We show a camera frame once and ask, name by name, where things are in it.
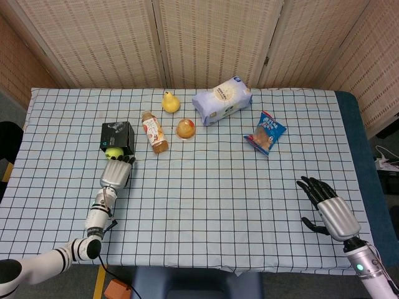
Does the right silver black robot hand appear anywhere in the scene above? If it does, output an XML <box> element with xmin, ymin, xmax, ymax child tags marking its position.
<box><xmin>296</xmin><ymin>176</ymin><xmax>362</xmax><ymax>242</ymax></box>

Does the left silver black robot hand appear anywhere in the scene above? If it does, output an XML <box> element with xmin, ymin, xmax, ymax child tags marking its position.
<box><xmin>99</xmin><ymin>154</ymin><xmax>137</xmax><ymax>190</ymax></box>

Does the yellow tennis ball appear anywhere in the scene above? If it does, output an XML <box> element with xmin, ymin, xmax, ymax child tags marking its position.
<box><xmin>105</xmin><ymin>146</ymin><xmax>125</xmax><ymax>161</ymax></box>

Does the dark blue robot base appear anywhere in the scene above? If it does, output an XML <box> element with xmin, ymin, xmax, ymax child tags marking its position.
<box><xmin>133</xmin><ymin>266</ymin><xmax>263</xmax><ymax>299</ymax></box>

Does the black cardboard box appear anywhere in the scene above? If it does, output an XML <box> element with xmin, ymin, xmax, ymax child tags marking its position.
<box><xmin>100</xmin><ymin>121</ymin><xmax>136</xmax><ymax>158</ymax></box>

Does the orange juice bottle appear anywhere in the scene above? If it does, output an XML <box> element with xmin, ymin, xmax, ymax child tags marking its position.
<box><xmin>142</xmin><ymin>112</ymin><xmax>170</xmax><ymax>154</ymax></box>

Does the dark blue table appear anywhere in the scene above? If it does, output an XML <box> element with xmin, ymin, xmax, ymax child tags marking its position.
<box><xmin>335</xmin><ymin>90</ymin><xmax>399</xmax><ymax>259</ymax></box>

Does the orange jelly cup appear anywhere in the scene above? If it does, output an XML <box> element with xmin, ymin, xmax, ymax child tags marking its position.
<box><xmin>176</xmin><ymin>118</ymin><xmax>197</xmax><ymax>141</ymax></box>

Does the yellow pear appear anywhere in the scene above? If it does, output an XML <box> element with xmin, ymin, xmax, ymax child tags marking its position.
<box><xmin>161</xmin><ymin>90</ymin><xmax>181</xmax><ymax>113</ymax></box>

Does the light blue checked tablecloth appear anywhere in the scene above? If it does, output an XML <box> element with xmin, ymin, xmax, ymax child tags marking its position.
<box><xmin>0</xmin><ymin>87</ymin><xmax>375</xmax><ymax>277</ymax></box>

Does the yellow floor tape strip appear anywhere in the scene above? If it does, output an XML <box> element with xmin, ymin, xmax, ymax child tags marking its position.
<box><xmin>92</xmin><ymin>264</ymin><xmax>107</xmax><ymax>299</ymax></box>

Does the blue red snack bag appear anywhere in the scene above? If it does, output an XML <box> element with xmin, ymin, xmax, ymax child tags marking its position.
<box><xmin>243</xmin><ymin>110</ymin><xmax>287</xmax><ymax>156</ymax></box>

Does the black round seat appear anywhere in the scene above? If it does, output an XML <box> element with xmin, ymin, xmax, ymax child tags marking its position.
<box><xmin>0</xmin><ymin>121</ymin><xmax>24</xmax><ymax>164</ymax></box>

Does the orange block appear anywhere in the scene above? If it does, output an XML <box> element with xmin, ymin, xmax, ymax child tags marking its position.
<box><xmin>104</xmin><ymin>278</ymin><xmax>132</xmax><ymax>299</ymax></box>

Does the lilac tissue pack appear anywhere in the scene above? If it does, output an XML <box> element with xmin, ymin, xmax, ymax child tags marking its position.
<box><xmin>191</xmin><ymin>77</ymin><xmax>252</xmax><ymax>126</ymax></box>

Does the woven folding screen panel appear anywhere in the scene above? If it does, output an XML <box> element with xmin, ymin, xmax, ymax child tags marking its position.
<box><xmin>0</xmin><ymin>12</ymin><xmax>63</xmax><ymax>110</ymax></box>
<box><xmin>152</xmin><ymin>0</ymin><xmax>286</xmax><ymax>89</ymax></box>
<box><xmin>258</xmin><ymin>0</ymin><xmax>373</xmax><ymax>90</ymax></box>
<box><xmin>320</xmin><ymin>0</ymin><xmax>399</xmax><ymax>138</ymax></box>
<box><xmin>0</xmin><ymin>0</ymin><xmax>171</xmax><ymax>90</ymax></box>

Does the white power strip with cables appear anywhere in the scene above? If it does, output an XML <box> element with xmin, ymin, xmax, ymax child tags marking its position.
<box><xmin>375</xmin><ymin>145</ymin><xmax>399</xmax><ymax>171</ymax></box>

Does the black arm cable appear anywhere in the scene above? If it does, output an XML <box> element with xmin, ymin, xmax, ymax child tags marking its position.
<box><xmin>98</xmin><ymin>254</ymin><xmax>141</xmax><ymax>299</ymax></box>

